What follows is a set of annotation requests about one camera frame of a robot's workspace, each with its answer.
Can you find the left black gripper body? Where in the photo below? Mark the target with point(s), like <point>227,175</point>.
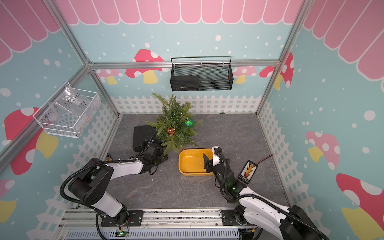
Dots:
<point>162,158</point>

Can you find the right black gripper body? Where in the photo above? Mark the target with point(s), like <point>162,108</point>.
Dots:
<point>213,167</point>

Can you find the yellow plastic bin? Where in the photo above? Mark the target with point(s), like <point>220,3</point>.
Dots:
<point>191,162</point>

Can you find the copper shiny ball ornament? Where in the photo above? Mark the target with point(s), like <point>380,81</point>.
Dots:
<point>171,131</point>

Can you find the green glitter ball ornament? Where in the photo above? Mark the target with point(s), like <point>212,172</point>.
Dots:
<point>190,123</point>

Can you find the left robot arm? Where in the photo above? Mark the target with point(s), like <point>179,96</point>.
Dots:
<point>88,186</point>

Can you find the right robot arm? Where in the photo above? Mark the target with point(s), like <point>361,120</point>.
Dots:
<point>285,223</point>

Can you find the small green christmas tree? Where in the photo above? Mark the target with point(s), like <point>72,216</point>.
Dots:
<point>174,114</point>

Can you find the black flat box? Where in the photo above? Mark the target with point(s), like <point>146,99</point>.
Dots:
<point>141,137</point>

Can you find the black box in basket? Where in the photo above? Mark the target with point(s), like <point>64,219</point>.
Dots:
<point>185,83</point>

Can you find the green circuit board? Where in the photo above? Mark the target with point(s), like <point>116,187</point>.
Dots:
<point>121,234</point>

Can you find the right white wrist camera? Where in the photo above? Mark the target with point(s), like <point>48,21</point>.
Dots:
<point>216,151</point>

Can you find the black card with red wire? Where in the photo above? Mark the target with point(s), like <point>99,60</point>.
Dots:
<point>249,170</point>

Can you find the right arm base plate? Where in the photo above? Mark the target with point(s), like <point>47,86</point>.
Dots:
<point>232,218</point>

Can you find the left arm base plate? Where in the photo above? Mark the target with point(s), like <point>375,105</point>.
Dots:
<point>130,218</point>

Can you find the black wire mesh basket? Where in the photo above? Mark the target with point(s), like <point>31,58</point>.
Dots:
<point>215,73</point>

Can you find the aluminium front rail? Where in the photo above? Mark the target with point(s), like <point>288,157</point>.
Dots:
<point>153,218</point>

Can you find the white slotted cable duct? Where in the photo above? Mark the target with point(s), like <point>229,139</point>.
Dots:
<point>176,234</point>

